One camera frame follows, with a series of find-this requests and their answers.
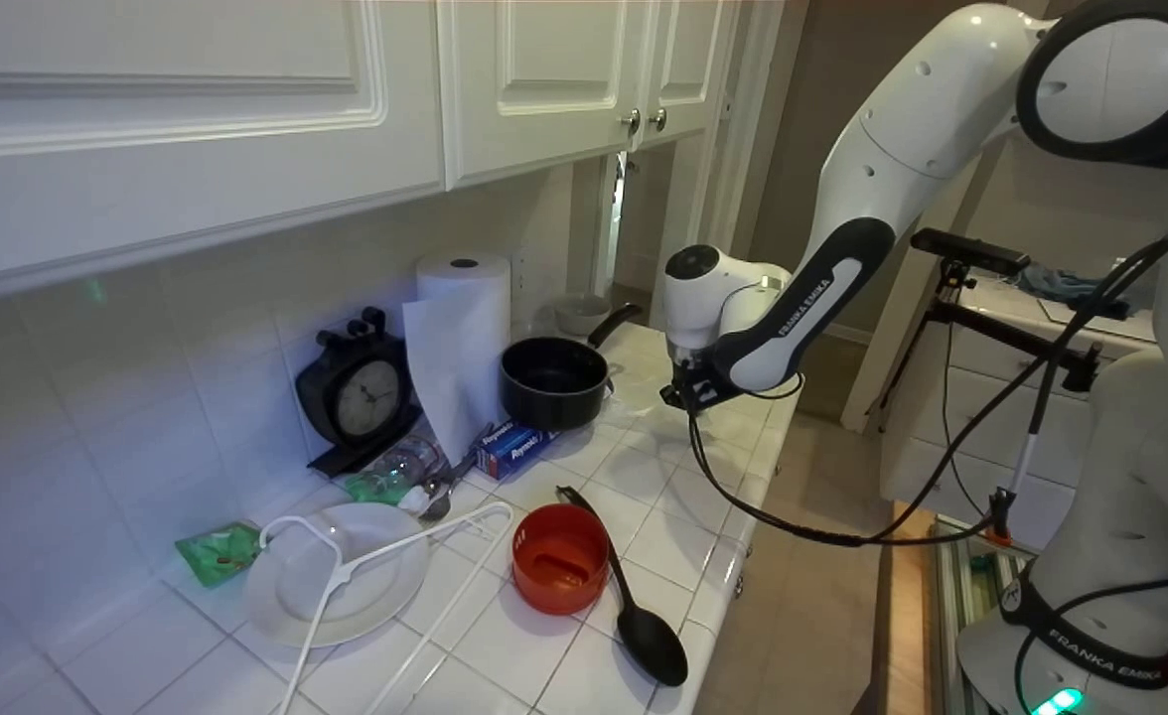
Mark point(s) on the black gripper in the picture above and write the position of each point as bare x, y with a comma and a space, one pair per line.
695, 385

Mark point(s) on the blue baking sheet box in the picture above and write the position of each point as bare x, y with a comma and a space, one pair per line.
508, 447

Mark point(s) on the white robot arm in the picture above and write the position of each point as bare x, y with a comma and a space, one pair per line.
1089, 86

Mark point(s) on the orange plastic bowl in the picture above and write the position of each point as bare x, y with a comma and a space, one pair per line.
556, 556

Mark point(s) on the white paper towel roll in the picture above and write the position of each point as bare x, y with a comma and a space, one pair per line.
455, 334

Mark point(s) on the black plastic ladle spoon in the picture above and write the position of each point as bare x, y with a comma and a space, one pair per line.
643, 637

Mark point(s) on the white drawer cabinet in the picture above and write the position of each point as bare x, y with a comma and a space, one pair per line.
942, 385

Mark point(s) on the metal spoon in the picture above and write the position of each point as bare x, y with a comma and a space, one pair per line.
433, 506

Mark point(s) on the white upper cabinet right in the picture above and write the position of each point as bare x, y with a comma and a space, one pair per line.
680, 65

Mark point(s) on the green wrapped packet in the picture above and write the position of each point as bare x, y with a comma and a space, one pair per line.
377, 484

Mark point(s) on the white upper cabinet middle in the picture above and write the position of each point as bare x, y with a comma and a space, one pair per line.
532, 79

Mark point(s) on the black kitchen scale clock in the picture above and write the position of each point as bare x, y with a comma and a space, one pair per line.
353, 396

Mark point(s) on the blue cloth on counter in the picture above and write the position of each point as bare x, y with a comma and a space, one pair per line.
1075, 290

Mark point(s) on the white plastic clothes hanger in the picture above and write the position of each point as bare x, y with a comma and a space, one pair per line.
345, 568

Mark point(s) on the white round plate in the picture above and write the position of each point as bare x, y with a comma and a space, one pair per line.
339, 577

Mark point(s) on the green sponge packet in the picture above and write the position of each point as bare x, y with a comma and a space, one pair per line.
221, 555

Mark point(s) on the white upper cabinet left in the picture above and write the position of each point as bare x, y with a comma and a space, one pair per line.
145, 130

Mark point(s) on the black saucepan with handle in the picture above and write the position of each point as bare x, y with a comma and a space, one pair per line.
556, 381

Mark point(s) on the black camera on stand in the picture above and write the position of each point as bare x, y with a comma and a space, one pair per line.
958, 255

